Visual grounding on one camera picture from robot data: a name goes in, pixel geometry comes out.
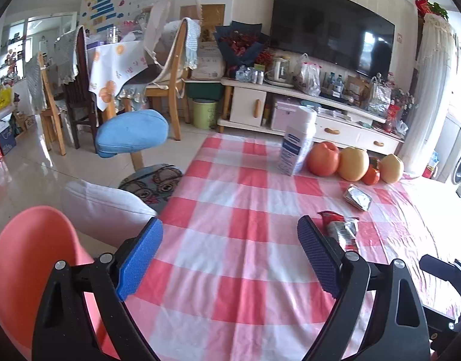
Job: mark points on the brown cardboard box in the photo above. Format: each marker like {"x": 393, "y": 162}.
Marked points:
{"x": 354, "y": 88}

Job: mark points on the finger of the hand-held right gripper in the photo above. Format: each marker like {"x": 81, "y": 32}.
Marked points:
{"x": 448, "y": 270}

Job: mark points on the green waste bin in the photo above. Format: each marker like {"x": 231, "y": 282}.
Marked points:
{"x": 204, "y": 114}

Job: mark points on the red checkered tablecloth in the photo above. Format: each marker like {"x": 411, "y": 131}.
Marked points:
{"x": 234, "y": 214}

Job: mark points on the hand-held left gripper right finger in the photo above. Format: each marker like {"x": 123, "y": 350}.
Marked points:
{"x": 320, "y": 259}

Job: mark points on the clear water bottle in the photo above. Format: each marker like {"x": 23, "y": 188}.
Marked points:
{"x": 331, "y": 82}
{"x": 339, "y": 84}

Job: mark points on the red green decoration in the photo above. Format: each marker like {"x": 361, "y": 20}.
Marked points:
{"x": 431, "y": 7}

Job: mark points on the pink plastic bin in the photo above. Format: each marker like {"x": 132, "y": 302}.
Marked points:
{"x": 27, "y": 255}

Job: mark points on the red snack wrapper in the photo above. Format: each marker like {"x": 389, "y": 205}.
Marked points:
{"x": 341, "y": 231}

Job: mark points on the bear print rug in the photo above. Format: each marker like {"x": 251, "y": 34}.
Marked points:
{"x": 155, "y": 186}

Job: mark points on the dark blue box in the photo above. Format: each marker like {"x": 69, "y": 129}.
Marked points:
{"x": 6, "y": 141}

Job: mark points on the red plastic bag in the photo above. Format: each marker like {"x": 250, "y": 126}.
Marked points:
{"x": 393, "y": 116}

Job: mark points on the white lace cover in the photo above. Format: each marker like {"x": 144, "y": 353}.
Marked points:
{"x": 430, "y": 101}

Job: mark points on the orange print tablecloth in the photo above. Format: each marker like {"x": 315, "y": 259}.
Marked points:
{"x": 113, "y": 67}

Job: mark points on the silver foil packet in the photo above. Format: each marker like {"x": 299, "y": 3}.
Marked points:
{"x": 358, "y": 197}

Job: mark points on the pack of small bottles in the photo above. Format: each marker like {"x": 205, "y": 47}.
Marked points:
{"x": 251, "y": 75}

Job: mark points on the white cushion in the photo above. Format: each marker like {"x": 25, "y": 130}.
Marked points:
{"x": 102, "y": 207}

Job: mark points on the dark wooden chair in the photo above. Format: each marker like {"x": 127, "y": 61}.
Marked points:
{"x": 76, "y": 101}

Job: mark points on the clear plastic bag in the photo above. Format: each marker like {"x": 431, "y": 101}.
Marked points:
{"x": 379, "y": 97}
{"x": 309, "y": 77}

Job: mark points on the white cloth apron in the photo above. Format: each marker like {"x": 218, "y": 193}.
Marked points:
{"x": 159, "y": 34}

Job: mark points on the small yellow pear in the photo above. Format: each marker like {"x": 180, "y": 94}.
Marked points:
{"x": 392, "y": 169}

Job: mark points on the black television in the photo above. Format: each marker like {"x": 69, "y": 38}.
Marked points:
{"x": 328, "y": 26}

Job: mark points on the light wooden chair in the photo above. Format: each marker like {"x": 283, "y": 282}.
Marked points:
{"x": 51, "y": 112}

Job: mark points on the blue stool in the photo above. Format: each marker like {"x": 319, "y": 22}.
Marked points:
{"x": 132, "y": 131}

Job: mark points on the white yoghurt bottle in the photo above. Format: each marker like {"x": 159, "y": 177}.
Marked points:
{"x": 296, "y": 143}

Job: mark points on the glass kettle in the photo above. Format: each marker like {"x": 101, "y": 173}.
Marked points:
{"x": 279, "y": 71}

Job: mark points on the pink storage case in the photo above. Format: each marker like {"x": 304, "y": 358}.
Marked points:
{"x": 285, "y": 114}

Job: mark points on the wooden chair with towel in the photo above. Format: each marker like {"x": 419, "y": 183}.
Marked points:
{"x": 174, "y": 97}

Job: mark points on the orange tangerine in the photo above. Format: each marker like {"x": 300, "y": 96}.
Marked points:
{"x": 371, "y": 176}

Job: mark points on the yellow bag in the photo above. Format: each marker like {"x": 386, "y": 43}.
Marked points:
{"x": 2, "y": 99}

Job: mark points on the red apple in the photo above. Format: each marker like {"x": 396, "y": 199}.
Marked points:
{"x": 322, "y": 160}

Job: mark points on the white TV cabinet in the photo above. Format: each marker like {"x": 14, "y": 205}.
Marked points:
{"x": 245, "y": 105}

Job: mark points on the large yellow pear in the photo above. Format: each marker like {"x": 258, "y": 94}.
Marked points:
{"x": 352, "y": 163}

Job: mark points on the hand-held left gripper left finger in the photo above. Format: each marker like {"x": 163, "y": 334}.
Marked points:
{"x": 140, "y": 255}

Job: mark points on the dark blue flower bouquet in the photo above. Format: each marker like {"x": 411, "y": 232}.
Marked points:
{"x": 241, "y": 45}

